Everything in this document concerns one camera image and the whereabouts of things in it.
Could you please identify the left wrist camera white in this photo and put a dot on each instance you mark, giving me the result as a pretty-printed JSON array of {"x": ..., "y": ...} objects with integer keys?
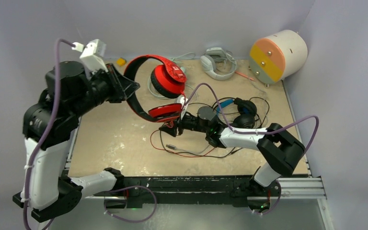
[{"x": 92, "y": 55}]

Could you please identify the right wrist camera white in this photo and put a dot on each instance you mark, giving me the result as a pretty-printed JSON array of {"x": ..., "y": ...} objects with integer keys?
[{"x": 183, "y": 101}]

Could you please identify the mint green headphones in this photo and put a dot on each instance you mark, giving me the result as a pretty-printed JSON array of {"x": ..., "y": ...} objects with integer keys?
[{"x": 168, "y": 79}]

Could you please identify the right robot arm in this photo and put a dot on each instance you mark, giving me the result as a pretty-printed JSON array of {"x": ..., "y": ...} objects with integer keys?
[{"x": 281, "y": 150}]

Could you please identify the yellow small block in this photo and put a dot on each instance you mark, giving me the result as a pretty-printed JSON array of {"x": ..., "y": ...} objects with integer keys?
[{"x": 121, "y": 62}]

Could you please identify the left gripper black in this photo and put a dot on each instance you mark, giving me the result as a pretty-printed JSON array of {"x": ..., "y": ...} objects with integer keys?
[{"x": 125, "y": 86}]

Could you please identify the round pastel drawer cabinet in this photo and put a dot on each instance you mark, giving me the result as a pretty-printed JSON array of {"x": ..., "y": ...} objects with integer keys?
[{"x": 277, "y": 56}]

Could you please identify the orange pen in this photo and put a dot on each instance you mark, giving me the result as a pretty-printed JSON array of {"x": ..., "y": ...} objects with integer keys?
[{"x": 244, "y": 75}]

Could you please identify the red headphones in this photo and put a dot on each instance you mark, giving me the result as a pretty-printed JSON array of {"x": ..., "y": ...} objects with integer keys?
[{"x": 161, "y": 114}]

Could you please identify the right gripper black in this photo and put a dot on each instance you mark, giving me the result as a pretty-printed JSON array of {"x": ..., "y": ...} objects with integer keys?
[{"x": 178, "y": 123}]

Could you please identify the black blue headphones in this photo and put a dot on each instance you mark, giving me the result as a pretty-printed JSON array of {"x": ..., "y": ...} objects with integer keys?
[{"x": 247, "y": 112}]

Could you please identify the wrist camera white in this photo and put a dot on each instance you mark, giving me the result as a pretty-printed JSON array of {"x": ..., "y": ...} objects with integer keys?
[
  {"x": 92, "y": 55},
  {"x": 183, "y": 101}
]

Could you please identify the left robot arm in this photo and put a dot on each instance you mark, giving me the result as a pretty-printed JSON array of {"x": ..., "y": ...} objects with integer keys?
[{"x": 48, "y": 127}]

